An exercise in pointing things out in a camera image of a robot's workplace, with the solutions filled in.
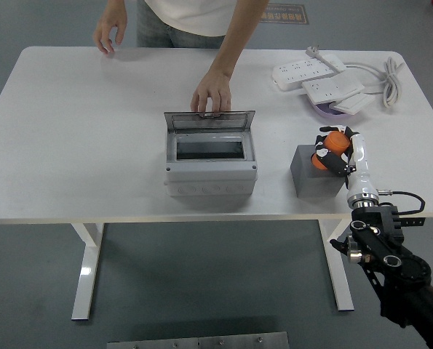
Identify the white wall socket panel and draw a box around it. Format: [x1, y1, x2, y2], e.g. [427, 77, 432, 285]
[302, 77, 344, 105]

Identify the grey metal plate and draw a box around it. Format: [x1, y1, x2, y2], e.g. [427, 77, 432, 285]
[106, 331, 290, 349]

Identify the person's left hand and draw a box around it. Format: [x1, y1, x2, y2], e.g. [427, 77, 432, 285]
[190, 68, 233, 114]

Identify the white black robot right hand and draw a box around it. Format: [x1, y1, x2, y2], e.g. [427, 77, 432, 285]
[314, 125, 379, 200]

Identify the purple plastic bowl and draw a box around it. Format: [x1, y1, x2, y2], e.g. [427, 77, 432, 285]
[305, 93, 362, 119]

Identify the orange cylindrical battery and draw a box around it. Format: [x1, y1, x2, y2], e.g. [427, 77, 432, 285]
[310, 131, 351, 171]

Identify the white wall switch panel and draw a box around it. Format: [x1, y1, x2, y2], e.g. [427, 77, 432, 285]
[331, 93, 376, 116]
[332, 71, 365, 97]

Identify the white table leg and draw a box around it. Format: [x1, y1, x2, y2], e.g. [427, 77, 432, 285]
[317, 219, 355, 312]
[71, 222, 106, 321]

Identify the white power strip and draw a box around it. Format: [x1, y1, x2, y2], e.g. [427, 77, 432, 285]
[271, 53, 347, 92]

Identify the dark floor sign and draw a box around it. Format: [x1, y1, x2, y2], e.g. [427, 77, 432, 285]
[258, 3, 310, 25]

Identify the grey cube holder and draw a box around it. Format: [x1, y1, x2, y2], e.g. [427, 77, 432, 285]
[290, 144, 350, 199]

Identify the grey plastic junction box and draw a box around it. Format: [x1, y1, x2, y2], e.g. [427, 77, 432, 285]
[164, 131, 258, 197]

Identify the white power cable with plug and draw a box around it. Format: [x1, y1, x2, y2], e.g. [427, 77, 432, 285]
[305, 44, 406, 109]

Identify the person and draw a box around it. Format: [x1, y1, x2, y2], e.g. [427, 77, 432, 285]
[135, 0, 239, 49]

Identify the person's right hand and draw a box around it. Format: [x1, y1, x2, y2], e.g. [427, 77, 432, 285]
[92, 0, 129, 55]

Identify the transparent hinged box lid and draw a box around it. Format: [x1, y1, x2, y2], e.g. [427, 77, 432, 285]
[164, 110, 256, 134]

